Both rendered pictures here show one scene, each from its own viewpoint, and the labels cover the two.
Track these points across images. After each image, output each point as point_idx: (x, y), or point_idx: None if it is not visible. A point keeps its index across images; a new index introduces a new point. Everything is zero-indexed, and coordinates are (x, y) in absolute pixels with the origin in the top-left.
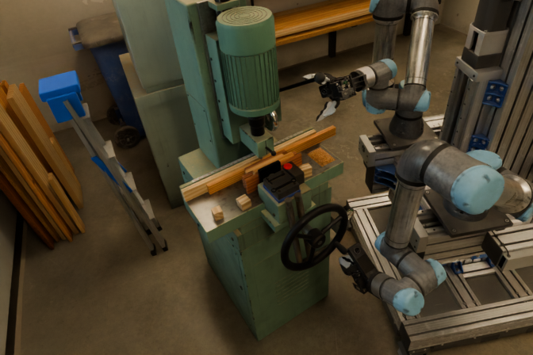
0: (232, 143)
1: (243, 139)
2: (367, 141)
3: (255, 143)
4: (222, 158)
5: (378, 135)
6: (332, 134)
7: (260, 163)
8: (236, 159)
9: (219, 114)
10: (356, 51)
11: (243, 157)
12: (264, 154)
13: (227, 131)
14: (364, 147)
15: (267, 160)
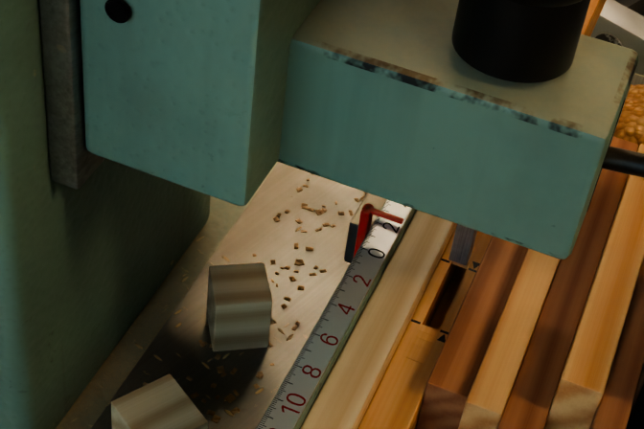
0: (241, 198)
1: (327, 146)
2: (619, 10)
3: (582, 138)
4: (45, 352)
5: None
6: None
7: (514, 299)
8: (109, 318)
9: None
10: None
11: (344, 289)
12: (583, 220)
13: (171, 113)
14: (621, 44)
15: (533, 256)
